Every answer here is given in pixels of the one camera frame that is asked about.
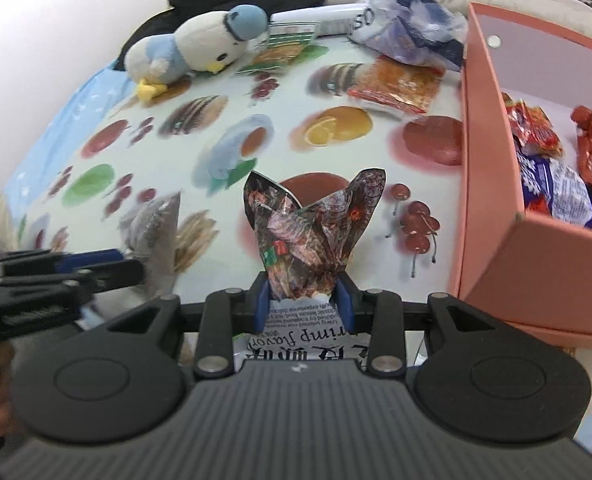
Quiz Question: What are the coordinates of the orange red snack packet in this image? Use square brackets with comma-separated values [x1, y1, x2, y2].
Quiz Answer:
[501, 92, 566, 161]

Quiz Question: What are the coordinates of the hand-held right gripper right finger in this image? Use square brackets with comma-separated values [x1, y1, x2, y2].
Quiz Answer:
[336, 270, 492, 377]

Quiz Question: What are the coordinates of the clear blue printed plastic bag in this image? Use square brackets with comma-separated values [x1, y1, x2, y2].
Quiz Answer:
[346, 0, 469, 72]

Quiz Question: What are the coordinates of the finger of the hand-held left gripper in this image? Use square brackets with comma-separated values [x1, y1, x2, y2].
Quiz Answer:
[0, 249, 127, 277]
[6, 259, 146, 311]

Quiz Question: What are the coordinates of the fruit printed tablecloth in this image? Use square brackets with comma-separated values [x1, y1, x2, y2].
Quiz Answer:
[0, 35, 469, 351]

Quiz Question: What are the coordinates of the silver grey snack packet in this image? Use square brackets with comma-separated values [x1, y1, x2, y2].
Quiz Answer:
[118, 191, 183, 291]

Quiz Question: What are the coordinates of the dark printed snack packet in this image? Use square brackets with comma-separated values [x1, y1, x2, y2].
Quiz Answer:
[232, 167, 388, 366]

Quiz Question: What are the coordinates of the green snack packet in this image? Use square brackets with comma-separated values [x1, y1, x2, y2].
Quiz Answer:
[236, 20, 329, 76]

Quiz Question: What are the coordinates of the spicy strips packet red label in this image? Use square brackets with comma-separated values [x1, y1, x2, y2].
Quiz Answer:
[347, 56, 447, 117]

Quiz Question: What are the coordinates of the pink cardboard box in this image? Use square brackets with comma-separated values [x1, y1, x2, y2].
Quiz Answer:
[446, 2, 592, 351]

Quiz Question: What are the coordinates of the blue white plush penguin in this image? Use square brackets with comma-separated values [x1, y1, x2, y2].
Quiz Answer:
[124, 4, 269, 106]

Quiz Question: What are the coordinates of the white tube package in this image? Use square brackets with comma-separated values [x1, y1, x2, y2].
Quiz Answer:
[271, 3, 374, 36]

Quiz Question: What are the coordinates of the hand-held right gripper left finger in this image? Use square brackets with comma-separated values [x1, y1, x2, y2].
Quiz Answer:
[108, 271, 273, 379]

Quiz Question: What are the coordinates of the blue white snack packet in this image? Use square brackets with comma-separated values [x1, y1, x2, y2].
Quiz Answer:
[517, 152, 592, 233]

